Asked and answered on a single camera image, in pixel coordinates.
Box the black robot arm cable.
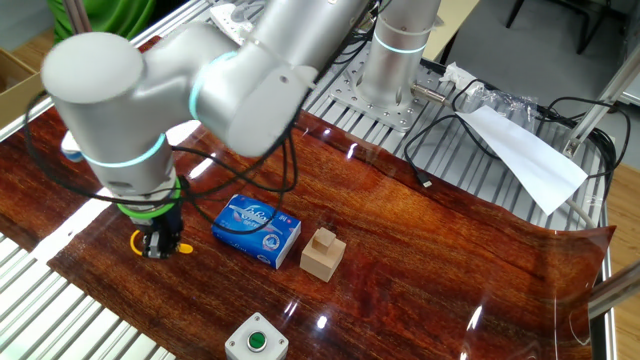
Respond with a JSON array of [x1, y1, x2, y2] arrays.
[[22, 0, 386, 236]]

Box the black USB cable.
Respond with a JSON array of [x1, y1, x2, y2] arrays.
[[403, 113, 501, 189]]

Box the black chair legs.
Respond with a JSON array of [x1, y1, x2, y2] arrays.
[[504, 0, 619, 56]]

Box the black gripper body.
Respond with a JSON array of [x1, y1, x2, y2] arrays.
[[144, 199, 185, 249]]

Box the brown cardboard box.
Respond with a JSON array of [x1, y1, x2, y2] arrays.
[[0, 47, 49, 129]]

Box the grey box green button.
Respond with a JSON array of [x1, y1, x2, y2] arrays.
[[224, 312, 290, 360]]

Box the green flange ring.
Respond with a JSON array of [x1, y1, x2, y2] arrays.
[[115, 179, 183, 220]]

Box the green cloth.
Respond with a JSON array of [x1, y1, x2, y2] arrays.
[[47, 0, 174, 44]]

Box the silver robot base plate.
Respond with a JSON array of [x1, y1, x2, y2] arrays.
[[329, 47, 441, 134]]

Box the black cable bundle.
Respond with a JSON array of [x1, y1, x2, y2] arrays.
[[537, 95, 632, 201]]

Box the crumpled clear plastic bag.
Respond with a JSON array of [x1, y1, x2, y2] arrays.
[[439, 62, 540, 132]]

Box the wooden block puzzle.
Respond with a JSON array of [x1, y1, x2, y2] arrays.
[[299, 227, 348, 284]]

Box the white paper sheet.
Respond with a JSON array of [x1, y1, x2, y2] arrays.
[[455, 104, 589, 217]]

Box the yellow bubble ring wand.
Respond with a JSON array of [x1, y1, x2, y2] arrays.
[[129, 228, 195, 256]]

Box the silver cable connector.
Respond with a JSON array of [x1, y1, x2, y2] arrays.
[[409, 82, 451, 106]]

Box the grey cable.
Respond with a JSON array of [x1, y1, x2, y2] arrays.
[[564, 197, 599, 229]]

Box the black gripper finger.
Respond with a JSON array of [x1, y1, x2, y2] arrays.
[[142, 232, 174, 260]]

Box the blue tissue pack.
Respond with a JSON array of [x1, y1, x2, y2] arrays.
[[211, 193, 303, 270]]

